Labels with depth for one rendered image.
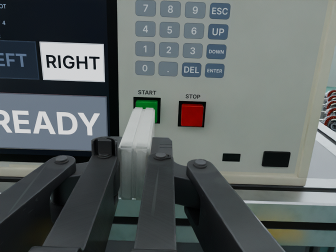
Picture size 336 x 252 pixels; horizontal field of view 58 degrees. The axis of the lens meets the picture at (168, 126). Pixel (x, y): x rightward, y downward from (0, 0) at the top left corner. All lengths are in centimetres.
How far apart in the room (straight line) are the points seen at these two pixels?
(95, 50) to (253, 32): 12
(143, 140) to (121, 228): 14
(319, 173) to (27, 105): 28
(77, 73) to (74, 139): 6
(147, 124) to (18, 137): 15
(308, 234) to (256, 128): 10
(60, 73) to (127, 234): 15
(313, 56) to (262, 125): 7
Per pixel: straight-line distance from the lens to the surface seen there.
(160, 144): 17
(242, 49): 25
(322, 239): 31
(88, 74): 26
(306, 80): 27
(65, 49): 26
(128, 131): 17
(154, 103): 25
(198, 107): 25
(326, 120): 159
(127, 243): 49
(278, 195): 29
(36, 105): 28
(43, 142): 29
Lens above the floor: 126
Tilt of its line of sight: 19 degrees down
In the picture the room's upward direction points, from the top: 2 degrees clockwise
